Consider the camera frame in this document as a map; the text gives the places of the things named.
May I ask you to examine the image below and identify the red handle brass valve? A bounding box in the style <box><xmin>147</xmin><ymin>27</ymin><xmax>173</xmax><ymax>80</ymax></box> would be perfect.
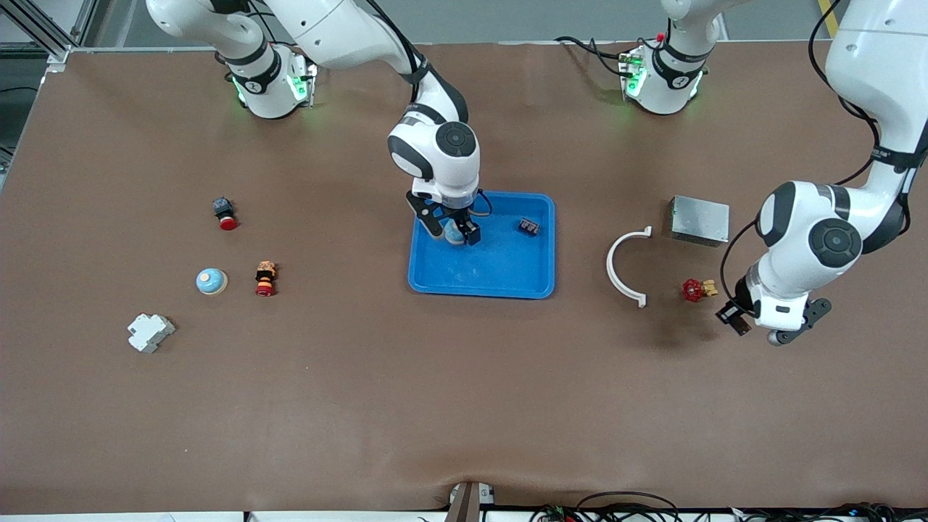
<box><xmin>680</xmin><ymin>278</ymin><xmax>719</xmax><ymax>304</ymax></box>

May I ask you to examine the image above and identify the white circuit breaker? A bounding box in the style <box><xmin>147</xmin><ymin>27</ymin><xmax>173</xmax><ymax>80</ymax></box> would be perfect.
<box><xmin>128</xmin><ymin>313</ymin><xmax>176</xmax><ymax>355</ymax></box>

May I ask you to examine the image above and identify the silver metal power supply box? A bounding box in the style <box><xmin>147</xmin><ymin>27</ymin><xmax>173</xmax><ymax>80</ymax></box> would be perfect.
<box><xmin>669</xmin><ymin>195</ymin><xmax>731</xmax><ymax>248</ymax></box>

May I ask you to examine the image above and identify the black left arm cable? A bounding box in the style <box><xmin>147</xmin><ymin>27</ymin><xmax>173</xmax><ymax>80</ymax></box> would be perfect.
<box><xmin>720</xmin><ymin>0</ymin><xmax>928</xmax><ymax>309</ymax></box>

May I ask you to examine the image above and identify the blue plastic tray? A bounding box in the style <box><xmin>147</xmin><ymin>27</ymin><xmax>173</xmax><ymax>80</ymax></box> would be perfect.
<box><xmin>407</xmin><ymin>188</ymin><xmax>557</xmax><ymax>300</ymax></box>

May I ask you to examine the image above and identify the black left base cable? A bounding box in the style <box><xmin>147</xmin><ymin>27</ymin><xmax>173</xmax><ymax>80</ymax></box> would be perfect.
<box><xmin>555</xmin><ymin>35</ymin><xmax>639</xmax><ymax>79</ymax></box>

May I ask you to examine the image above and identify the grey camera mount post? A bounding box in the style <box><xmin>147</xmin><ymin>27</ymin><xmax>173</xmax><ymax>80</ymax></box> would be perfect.
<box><xmin>444</xmin><ymin>481</ymin><xmax>496</xmax><ymax>522</ymax></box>

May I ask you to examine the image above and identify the black looped cable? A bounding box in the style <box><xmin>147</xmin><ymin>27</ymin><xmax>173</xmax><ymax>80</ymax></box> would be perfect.
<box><xmin>576</xmin><ymin>491</ymin><xmax>681</xmax><ymax>522</ymax></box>

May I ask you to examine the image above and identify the aluminium frame with corner bracket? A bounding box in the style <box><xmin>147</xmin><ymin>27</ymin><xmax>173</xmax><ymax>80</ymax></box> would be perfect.
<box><xmin>0</xmin><ymin>0</ymin><xmax>99</xmax><ymax>75</ymax></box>

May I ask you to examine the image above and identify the tangled cable bundle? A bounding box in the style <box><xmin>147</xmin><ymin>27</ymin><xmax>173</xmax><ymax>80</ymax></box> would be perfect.
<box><xmin>739</xmin><ymin>502</ymin><xmax>928</xmax><ymax>522</ymax></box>

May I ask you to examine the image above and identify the white curved plastic bracket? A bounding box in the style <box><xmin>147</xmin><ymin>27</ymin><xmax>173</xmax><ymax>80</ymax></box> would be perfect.
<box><xmin>606</xmin><ymin>226</ymin><xmax>653</xmax><ymax>309</ymax></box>

